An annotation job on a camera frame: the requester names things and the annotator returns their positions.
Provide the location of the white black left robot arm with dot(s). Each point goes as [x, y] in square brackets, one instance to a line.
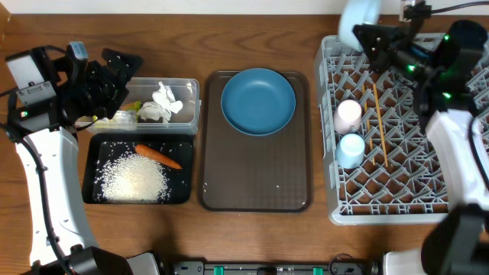
[62, 242]

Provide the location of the pink plastic cup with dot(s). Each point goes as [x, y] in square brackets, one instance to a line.
[347, 117]

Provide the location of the light blue bowl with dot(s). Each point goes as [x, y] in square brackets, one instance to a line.
[357, 12]

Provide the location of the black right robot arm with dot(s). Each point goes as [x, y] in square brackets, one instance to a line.
[449, 118]

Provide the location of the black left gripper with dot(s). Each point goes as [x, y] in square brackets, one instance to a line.
[114, 88]

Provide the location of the dark blue plate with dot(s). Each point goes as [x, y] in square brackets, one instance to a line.
[258, 101]

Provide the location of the spilled white rice pile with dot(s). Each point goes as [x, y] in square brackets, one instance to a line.
[132, 178]

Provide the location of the wooden chopstick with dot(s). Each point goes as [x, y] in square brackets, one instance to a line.
[380, 124]
[368, 123]

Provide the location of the black rectangular tray bin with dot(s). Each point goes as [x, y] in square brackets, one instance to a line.
[104, 147]

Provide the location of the orange carrot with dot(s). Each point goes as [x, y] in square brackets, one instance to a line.
[156, 156]

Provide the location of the dark brown serving tray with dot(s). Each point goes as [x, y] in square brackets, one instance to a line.
[243, 173]

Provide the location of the white paper napkin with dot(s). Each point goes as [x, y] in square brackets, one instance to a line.
[154, 111]

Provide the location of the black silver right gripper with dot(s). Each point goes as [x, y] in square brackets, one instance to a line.
[391, 39]

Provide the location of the clear plastic waste bin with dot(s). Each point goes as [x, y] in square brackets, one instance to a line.
[141, 89]

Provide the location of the light blue plastic cup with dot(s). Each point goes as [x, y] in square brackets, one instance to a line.
[350, 151]

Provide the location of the yellow green snack wrapper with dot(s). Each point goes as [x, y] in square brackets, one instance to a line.
[126, 114]

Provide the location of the grey plastic dishwasher rack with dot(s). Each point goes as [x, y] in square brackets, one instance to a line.
[411, 190]

